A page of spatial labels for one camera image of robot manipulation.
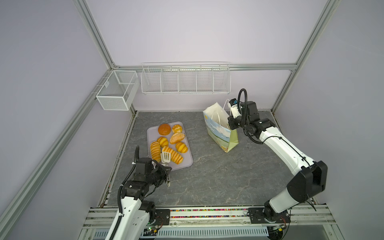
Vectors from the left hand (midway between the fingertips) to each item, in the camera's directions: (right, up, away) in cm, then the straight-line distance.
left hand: (172, 170), depth 77 cm
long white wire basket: (+5, +55, +21) cm, 59 cm away
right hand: (+32, +28, +5) cm, 42 cm away
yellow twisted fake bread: (+3, +10, +19) cm, 21 cm away
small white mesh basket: (-41, +48, +25) cm, 67 cm away
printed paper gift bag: (+27, +27, +28) cm, 47 cm away
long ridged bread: (-13, +7, +16) cm, 22 cm away
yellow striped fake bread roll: (-10, +13, +22) cm, 27 cm away
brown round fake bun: (-10, +21, +28) cm, 36 cm away
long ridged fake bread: (0, +4, +12) cm, 13 cm away
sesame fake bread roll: (-1, +15, +22) cm, 27 cm away
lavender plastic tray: (-7, +10, +24) cm, 27 cm away
